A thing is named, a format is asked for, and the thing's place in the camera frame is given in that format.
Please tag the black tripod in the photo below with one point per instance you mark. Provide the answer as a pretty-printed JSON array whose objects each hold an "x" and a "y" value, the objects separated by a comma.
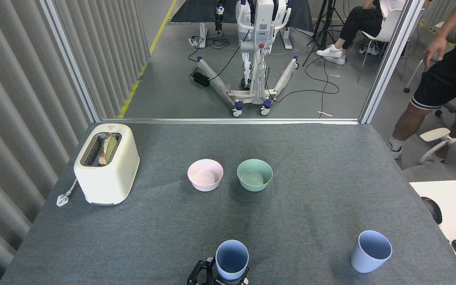
[{"x": 325, "y": 23}]

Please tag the bread slice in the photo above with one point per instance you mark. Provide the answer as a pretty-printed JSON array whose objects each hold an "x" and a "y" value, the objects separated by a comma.
[{"x": 108, "y": 149}]

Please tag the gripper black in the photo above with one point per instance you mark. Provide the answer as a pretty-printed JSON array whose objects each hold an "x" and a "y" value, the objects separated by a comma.
[{"x": 228, "y": 283}]

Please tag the white power strip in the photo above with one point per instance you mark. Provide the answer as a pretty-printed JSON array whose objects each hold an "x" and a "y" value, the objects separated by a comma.
[{"x": 195, "y": 42}]

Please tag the standing person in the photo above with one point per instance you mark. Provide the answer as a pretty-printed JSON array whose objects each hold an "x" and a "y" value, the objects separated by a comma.
[{"x": 445, "y": 79}]

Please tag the white stand on wheels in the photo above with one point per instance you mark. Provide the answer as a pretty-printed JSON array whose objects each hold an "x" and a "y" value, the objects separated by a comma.
[{"x": 261, "y": 35}]

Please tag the standing person's right hand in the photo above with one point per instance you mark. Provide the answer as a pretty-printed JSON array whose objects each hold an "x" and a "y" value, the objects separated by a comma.
[{"x": 434, "y": 46}]

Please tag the white floor scrap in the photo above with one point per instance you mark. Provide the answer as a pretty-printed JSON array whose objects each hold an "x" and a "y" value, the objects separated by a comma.
[{"x": 325, "y": 114}]

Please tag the seated person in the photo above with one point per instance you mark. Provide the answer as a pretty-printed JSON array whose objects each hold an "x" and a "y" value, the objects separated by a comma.
[{"x": 360, "y": 19}]

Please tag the pink bowl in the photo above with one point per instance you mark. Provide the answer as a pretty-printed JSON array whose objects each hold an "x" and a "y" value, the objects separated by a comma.
[{"x": 205, "y": 178}]

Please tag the grey pleated curtain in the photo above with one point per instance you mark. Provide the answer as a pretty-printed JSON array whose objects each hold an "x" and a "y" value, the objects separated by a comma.
[{"x": 14, "y": 118}]

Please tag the silver aluminium post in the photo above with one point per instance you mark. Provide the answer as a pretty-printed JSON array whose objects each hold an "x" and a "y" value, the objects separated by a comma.
[
  {"x": 69, "y": 59},
  {"x": 390, "y": 59}
]

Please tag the standing person's right forearm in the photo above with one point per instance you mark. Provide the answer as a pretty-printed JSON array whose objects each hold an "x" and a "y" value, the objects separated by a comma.
[{"x": 451, "y": 18}]

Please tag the dark cloth covered table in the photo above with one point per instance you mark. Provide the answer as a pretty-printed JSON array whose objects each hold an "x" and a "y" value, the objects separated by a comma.
[{"x": 196, "y": 12}]

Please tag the silver aluminium crossbar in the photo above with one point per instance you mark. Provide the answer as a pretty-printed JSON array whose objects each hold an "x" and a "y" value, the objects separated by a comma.
[{"x": 228, "y": 121}]

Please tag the cream white toaster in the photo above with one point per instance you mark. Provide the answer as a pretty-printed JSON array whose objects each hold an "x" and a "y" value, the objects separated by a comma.
[{"x": 109, "y": 182}]

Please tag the white plastic chair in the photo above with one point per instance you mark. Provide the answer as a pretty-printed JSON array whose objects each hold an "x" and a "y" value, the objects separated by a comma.
[{"x": 388, "y": 27}]

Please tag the green bowl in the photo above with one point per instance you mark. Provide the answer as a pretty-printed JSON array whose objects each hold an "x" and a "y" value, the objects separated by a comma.
[{"x": 254, "y": 178}]

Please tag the blue plastic cup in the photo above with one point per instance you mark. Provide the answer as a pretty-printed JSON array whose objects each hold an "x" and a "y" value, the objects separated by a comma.
[
  {"x": 364, "y": 259},
  {"x": 232, "y": 261}
]

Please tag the black computer mouse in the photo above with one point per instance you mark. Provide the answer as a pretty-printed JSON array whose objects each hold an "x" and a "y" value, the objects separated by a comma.
[{"x": 433, "y": 209}]

